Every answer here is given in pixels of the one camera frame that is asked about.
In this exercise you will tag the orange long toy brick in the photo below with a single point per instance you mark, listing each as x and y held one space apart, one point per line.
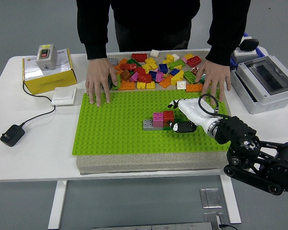
194 88
127 85

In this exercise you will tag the magenta toy brick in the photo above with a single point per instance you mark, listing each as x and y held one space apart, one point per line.
159 76

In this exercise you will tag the grey long toy brick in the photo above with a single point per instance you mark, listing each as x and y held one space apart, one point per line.
147 124
113 61

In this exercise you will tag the small dark green toy brick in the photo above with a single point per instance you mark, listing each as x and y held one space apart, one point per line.
202 79

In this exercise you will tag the person's left forearm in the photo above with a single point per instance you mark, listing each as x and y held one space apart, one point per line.
224 45

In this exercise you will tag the black plug-in adapter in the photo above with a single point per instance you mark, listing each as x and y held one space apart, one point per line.
249 44

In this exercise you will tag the yellow curved toy brick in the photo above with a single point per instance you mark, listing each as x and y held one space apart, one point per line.
177 77

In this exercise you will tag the person's right forearm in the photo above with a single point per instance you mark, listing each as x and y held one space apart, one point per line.
96 43

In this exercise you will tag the person's right hand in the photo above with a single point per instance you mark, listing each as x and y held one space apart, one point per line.
99 76

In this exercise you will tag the blue toy brick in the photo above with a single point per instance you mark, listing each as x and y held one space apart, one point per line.
163 68
153 74
174 72

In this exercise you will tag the red long toy brick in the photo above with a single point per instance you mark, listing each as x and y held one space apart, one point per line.
128 66
139 57

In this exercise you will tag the metal floor plate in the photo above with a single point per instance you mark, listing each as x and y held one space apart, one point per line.
211 198
214 219

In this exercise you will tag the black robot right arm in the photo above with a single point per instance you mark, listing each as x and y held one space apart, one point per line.
235 127

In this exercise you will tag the grey-brown foam mat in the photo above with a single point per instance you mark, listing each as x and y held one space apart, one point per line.
146 164

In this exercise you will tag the white table leg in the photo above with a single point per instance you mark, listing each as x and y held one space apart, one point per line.
57 203
230 201

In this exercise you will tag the brown square toy brick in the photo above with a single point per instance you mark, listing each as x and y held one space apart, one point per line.
195 70
125 74
166 124

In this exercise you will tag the yellow cardboard box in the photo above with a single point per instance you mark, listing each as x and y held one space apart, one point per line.
50 81

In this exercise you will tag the grey enclosure with clear lid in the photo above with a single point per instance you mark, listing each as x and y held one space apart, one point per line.
261 76

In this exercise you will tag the white power strip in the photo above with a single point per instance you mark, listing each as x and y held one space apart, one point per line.
244 55

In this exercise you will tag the white wall switch panel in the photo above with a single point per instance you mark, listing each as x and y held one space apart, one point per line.
63 96

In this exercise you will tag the lime green toy brick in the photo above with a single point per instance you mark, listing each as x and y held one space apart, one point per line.
176 64
119 81
190 76

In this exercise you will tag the pink square toy brick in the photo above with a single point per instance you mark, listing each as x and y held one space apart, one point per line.
158 119

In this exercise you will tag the blue plastic bin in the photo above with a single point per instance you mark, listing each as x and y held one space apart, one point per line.
261 51

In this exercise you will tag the large red toy brick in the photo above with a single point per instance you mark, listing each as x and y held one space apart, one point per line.
194 61

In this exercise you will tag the pink sloped toy brick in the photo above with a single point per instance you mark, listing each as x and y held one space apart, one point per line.
133 76

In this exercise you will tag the person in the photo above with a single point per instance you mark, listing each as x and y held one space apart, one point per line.
153 14

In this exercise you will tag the green studded baseplate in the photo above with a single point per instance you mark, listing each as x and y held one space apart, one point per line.
115 124

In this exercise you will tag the grey push-button switch box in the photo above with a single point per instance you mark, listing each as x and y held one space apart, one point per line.
46 57

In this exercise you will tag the white small toy brick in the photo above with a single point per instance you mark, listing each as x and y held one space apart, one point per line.
176 57
182 84
154 53

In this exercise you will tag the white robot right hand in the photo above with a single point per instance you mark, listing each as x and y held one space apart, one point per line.
196 111

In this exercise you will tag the black power adapter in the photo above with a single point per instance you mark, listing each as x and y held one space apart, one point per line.
12 135

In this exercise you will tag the dark green long toy brick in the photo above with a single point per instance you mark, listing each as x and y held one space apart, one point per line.
166 129

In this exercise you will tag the red square toy brick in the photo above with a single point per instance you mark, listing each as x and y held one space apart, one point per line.
168 116

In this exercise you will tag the small pink toy brick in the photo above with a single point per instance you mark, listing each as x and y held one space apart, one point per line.
184 60

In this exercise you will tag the person's left hand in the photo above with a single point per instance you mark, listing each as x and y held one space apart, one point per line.
214 74

